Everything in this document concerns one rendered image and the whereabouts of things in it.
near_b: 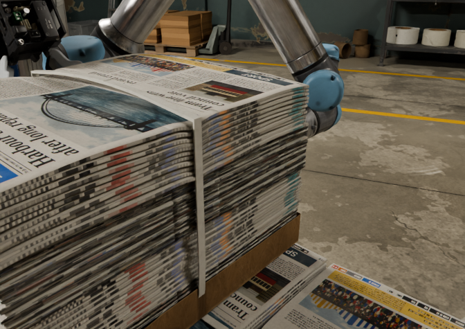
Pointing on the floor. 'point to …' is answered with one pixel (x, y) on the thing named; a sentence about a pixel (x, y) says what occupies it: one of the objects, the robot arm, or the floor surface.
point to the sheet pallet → (181, 32)
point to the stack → (320, 300)
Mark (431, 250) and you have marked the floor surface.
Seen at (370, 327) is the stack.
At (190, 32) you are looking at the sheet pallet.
